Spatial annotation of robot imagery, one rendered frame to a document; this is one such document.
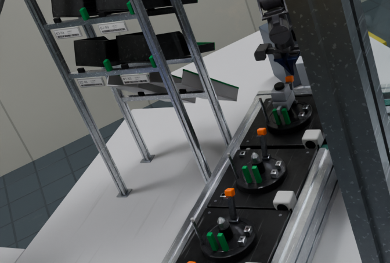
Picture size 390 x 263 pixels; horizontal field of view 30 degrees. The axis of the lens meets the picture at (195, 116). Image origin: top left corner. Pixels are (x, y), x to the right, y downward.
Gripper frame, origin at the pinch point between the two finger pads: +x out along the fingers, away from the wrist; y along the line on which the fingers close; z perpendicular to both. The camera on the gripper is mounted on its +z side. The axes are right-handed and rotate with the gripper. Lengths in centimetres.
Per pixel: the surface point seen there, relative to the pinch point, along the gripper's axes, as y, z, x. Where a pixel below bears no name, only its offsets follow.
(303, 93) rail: 0.5, 3.8, 13.0
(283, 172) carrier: -7.0, -37.1, 10.3
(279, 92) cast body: -0.8, -13.8, 0.7
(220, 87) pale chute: 20.9, -7.3, 1.8
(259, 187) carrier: -2.3, -43.1, 10.4
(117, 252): 41, -57, 24
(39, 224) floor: 185, 38, 109
